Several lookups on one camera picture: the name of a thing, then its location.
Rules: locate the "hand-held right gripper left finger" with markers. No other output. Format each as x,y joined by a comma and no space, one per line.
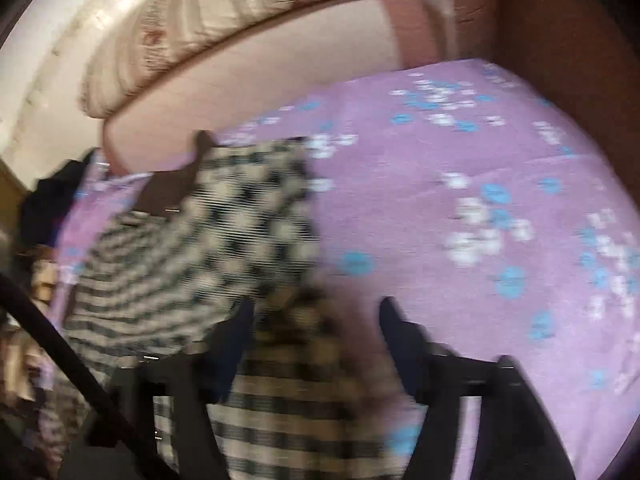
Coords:
234,342

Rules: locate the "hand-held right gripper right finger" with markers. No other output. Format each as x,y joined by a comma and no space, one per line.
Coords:
400,345

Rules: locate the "black and beige checked garment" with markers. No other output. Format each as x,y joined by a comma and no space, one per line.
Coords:
240,240

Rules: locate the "black clothes pile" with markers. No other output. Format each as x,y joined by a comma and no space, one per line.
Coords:
47,195

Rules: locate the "purple floral bedsheet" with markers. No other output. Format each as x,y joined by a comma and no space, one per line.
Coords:
450,200

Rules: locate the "brown patterned cloth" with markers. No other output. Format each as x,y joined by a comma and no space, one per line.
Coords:
42,280

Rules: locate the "pink sofa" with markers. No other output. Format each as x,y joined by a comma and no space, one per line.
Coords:
260,85

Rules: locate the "striped beige pillow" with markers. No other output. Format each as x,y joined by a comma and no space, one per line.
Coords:
200,25

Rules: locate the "brown panel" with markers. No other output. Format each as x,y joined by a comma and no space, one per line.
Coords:
565,35

